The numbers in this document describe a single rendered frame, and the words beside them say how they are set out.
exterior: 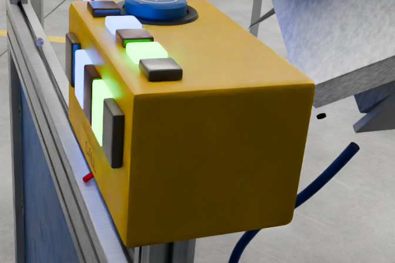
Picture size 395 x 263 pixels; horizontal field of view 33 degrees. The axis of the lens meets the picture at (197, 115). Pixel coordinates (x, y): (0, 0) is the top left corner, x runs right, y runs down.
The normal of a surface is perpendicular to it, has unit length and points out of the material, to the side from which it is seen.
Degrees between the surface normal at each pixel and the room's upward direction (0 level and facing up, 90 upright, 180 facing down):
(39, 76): 0
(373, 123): 130
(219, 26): 0
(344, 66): 55
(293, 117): 90
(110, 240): 0
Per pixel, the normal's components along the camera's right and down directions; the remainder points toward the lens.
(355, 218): 0.08, -0.90
